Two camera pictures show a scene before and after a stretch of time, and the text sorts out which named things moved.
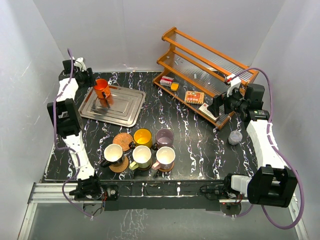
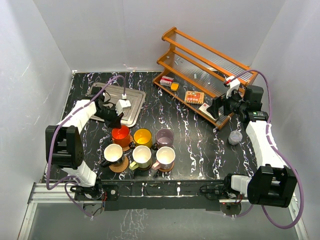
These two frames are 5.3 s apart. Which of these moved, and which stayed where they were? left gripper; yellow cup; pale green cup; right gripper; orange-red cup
Moved: orange-red cup; left gripper
Stayed: right gripper; pale green cup; yellow cup
